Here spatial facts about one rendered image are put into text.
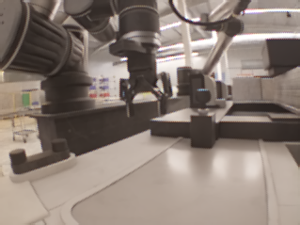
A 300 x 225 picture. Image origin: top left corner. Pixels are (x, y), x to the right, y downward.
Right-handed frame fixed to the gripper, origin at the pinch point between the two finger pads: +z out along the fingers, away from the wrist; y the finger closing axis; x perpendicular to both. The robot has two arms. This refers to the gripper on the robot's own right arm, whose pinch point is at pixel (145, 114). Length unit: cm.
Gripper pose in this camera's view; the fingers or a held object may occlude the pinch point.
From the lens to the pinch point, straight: 38.3
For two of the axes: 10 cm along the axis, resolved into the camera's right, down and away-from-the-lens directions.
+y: -8.4, 0.0, 5.4
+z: 0.7, 9.9, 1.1
